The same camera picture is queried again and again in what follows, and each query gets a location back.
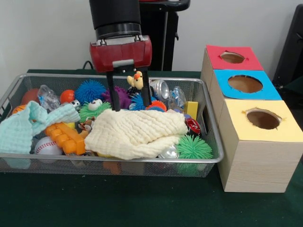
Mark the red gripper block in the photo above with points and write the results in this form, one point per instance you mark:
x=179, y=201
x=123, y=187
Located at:
x=123, y=54

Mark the blue spiky ball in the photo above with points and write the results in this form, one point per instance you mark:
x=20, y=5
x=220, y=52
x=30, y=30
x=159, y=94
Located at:
x=91, y=89

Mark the green spiky ball with eyes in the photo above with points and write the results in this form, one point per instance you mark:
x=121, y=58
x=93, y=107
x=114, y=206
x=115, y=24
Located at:
x=94, y=111

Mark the cream waffle cloth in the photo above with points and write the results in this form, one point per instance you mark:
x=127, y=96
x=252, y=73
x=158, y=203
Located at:
x=135, y=132

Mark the small red ball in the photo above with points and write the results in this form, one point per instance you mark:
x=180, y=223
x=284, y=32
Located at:
x=67, y=96

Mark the orange plastic compartment tray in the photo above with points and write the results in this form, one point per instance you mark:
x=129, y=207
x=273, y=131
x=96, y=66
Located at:
x=68, y=139

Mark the mint green knitted cloth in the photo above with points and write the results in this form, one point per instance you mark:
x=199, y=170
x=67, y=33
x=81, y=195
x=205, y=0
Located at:
x=16, y=132

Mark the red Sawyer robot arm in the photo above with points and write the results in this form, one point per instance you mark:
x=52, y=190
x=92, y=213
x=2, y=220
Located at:
x=116, y=14

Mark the wooden box with three holes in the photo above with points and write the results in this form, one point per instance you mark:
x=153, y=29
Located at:
x=258, y=160

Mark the purple spiky ball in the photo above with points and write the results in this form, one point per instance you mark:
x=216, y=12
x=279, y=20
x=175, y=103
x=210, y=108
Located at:
x=123, y=94

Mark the yellow plush duck toy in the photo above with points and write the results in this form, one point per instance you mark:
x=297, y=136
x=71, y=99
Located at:
x=137, y=81

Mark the large green spiky ball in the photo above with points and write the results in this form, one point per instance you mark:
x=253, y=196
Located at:
x=194, y=147

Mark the white baseball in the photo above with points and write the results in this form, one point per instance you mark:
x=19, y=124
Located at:
x=47, y=146

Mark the dark green table cloth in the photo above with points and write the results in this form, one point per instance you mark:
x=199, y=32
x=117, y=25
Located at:
x=142, y=201

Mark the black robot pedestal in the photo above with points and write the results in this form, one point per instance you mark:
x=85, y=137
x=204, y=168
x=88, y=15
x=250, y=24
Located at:
x=165, y=35

